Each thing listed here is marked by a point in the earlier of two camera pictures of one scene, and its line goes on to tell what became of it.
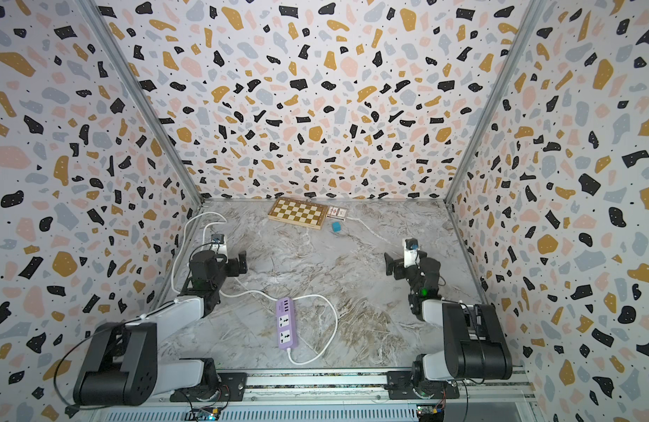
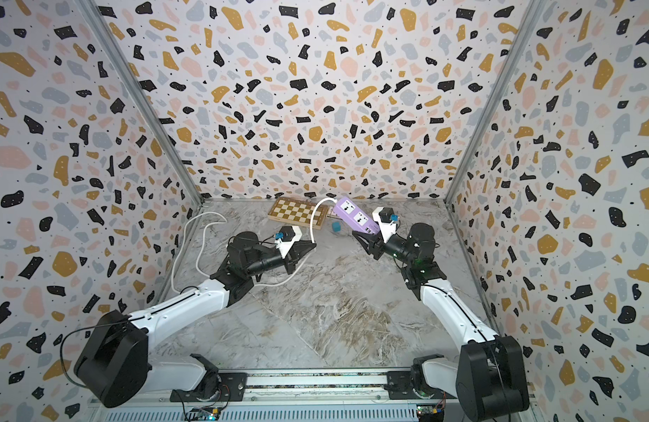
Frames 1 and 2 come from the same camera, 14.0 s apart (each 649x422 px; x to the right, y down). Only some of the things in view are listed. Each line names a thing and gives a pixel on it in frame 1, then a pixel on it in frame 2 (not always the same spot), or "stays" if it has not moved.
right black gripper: (399, 266) -> (376, 246)
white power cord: (295, 298) -> (225, 220)
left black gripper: (231, 265) -> (291, 260)
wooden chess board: (302, 212) stays
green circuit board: (203, 414) stays
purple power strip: (288, 337) -> (356, 215)
